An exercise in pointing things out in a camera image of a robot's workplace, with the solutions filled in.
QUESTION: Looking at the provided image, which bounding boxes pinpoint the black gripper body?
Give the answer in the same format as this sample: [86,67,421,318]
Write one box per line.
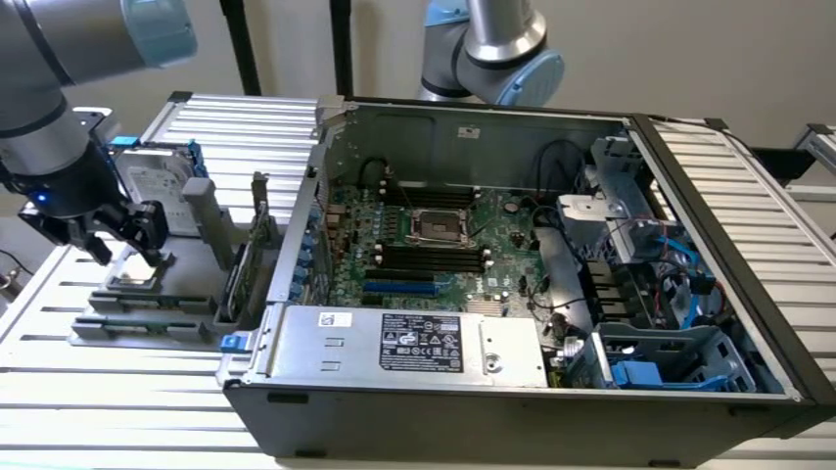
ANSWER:
[17,142,133,247]

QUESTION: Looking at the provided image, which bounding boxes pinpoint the silver CPU chip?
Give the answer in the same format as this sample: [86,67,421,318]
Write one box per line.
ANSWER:
[117,255,163,291]

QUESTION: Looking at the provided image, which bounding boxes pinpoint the blue expansion slot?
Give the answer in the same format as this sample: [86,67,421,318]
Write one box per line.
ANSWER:
[361,280,441,299]

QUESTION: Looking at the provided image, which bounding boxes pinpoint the black RAM slot bank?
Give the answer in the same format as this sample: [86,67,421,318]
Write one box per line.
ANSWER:
[378,184,485,210]
[377,243,491,272]

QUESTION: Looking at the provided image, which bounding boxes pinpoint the metal CPU socket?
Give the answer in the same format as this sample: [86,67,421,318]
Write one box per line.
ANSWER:
[403,207,478,247]

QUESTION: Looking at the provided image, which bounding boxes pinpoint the grey parts rack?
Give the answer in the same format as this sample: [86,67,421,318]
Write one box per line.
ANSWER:
[67,177,285,350]

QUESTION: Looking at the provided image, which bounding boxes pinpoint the green graphics card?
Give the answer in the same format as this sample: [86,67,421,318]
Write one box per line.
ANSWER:
[221,170,277,325]

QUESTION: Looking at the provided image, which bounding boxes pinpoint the green RAM stick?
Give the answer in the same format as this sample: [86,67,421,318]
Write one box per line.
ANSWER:
[73,314,215,341]

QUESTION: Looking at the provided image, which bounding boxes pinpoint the black stand pole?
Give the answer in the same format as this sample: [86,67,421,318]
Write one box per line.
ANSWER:
[218,0,265,97]
[329,0,355,98]

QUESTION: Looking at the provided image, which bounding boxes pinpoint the silver power supply unit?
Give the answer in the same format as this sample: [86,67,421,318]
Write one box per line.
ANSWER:
[259,305,551,389]

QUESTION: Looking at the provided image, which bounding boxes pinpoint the green motherboard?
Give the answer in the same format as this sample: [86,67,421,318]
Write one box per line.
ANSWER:
[311,183,594,344]

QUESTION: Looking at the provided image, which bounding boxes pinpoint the black open PC case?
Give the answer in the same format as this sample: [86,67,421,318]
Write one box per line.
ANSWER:
[218,94,836,457]

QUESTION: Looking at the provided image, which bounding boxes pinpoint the grey metal disk bay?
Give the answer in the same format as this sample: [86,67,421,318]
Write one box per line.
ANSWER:
[553,135,689,275]

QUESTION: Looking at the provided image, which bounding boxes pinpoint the grey drive cage blue clips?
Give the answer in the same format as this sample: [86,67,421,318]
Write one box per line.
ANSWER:
[573,319,761,394]

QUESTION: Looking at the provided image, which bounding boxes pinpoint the black box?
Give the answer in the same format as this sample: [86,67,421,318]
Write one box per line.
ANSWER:
[749,145,819,188]

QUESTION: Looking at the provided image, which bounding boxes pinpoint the silver hard disk blue frame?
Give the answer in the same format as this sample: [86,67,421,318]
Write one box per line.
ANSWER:
[109,140,209,239]

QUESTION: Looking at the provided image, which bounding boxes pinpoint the thin dark cable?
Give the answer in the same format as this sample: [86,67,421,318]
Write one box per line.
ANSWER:
[0,248,31,298]

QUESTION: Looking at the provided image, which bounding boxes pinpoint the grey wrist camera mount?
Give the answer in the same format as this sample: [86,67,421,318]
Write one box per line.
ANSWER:
[70,107,141,149]

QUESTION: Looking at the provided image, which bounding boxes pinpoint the blue data wire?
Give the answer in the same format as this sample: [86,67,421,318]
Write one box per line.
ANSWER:
[653,233,721,314]

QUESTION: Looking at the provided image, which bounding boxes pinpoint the black cable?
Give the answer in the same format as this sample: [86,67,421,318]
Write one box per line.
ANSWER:
[650,114,794,189]

